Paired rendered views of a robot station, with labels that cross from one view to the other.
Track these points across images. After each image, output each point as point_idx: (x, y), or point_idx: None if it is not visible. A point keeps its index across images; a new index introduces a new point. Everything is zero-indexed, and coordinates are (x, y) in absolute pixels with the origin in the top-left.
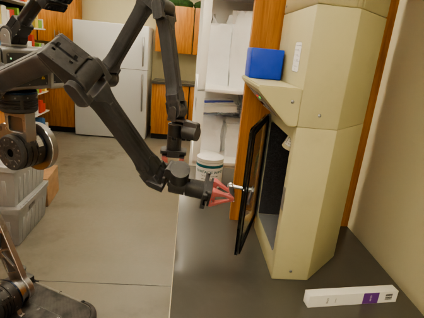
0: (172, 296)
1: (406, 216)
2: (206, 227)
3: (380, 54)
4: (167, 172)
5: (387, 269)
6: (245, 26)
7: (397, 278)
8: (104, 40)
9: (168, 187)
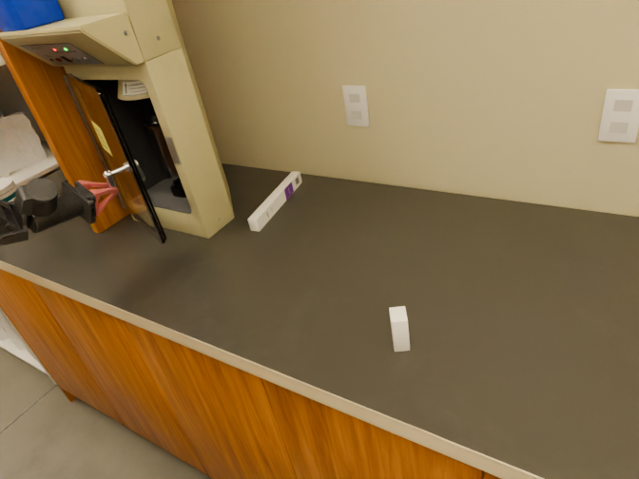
0: (151, 319)
1: (261, 110)
2: (87, 257)
3: None
4: (28, 204)
5: (271, 168)
6: None
7: (284, 169)
8: None
9: (34, 226)
